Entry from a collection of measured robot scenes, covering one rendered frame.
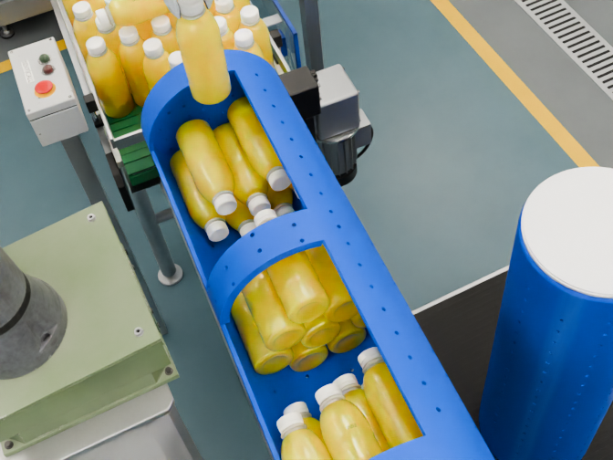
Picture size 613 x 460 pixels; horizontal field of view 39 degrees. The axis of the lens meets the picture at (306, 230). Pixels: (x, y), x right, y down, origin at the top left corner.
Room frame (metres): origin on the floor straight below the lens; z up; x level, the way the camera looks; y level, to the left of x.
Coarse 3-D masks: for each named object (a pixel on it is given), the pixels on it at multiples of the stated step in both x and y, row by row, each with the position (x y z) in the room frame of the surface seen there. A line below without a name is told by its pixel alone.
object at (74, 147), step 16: (64, 144) 1.30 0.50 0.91; (80, 144) 1.31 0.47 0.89; (80, 160) 1.31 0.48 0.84; (80, 176) 1.30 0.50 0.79; (96, 176) 1.31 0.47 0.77; (96, 192) 1.31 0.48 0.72; (112, 224) 1.31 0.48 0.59; (128, 256) 1.31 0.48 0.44; (144, 288) 1.31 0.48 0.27; (160, 320) 1.31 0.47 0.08
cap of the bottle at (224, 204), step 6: (216, 198) 0.93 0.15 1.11; (222, 198) 0.93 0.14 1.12; (228, 198) 0.93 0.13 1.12; (234, 198) 0.93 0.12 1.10; (216, 204) 0.92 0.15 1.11; (222, 204) 0.92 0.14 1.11; (228, 204) 0.92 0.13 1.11; (234, 204) 0.92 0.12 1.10; (216, 210) 0.91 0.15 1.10; (222, 210) 0.92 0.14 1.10; (228, 210) 0.92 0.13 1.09; (234, 210) 0.92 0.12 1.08
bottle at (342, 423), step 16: (336, 400) 0.51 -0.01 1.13; (320, 416) 0.49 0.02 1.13; (336, 416) 0.48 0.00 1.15; (352, 416) 0.48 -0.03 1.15; (336, 432) 0.46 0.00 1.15; (352, 432) 0.45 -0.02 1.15; (368, 432) 0.46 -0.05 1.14; (336, 448) 0.44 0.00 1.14; (352, 448) 0.43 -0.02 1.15; (368, 448) 0.43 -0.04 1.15
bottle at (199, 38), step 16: (192, 16) 1.05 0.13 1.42; (208, 16) 1.06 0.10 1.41; (176, 32) 1.06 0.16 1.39; (192, 32) 1.04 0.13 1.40; (208, 32) 1.04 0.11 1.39; (192, 48) 1.03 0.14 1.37; (208, 48) 1.03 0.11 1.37; (192, 64) 1.03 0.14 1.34; (208, 64) 1.03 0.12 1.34; (224, 64) 1.05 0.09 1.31; (192, 80) 1.04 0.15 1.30; (208, 80) 1.03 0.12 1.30; (224, 80) 1.04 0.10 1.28; (192, 96) 1.05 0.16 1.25; (208, 96) 1.03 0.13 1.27; (224, 96) 1.04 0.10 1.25
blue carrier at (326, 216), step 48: (240, 96) 1.18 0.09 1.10; (288, 96) 1.12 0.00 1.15; (288, 144) 0.94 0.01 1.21; (336, 192) 0.86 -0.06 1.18; (192, 240) 0.89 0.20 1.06; (240, 240) 0.76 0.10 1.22; (288, 240) 0.74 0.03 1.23; (336, 240) 0.74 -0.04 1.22; (240, 288) 0.70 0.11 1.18; (384, 288) 0.65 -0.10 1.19; (384, 336) 0.56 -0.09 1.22; (288, 384) 0.62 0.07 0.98; (432, 384) 0.49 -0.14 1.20; (432, 432) 0.41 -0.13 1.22
